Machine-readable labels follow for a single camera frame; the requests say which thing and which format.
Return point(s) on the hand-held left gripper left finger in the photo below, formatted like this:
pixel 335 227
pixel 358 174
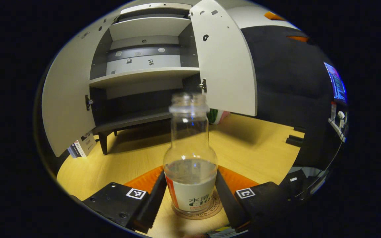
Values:
pixel 152 201

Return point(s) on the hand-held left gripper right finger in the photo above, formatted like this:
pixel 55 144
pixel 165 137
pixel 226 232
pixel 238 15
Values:
pixel 230 208

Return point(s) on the round brown coaster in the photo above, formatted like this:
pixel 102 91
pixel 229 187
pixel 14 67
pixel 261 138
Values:
pixel 217 210

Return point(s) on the clear glass bottle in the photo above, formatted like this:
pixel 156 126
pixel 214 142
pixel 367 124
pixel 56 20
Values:
pixel 190 185

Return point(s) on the white and grey cabinet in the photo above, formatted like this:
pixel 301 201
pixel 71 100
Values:
pixel 144 74

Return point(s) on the stack of books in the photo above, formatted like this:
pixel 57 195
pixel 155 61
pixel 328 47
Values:
pixel 83 145

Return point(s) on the black block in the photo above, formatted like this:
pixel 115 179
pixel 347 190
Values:
pixel 299 129
pixel 294 141

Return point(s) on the watermelon slice toy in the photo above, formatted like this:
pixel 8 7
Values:
pixel 217 115

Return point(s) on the black backdrop cloth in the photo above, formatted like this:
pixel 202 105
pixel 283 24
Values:
pixel 283 82

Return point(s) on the computer monitor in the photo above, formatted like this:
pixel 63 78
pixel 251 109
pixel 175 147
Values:
pixel 337 82

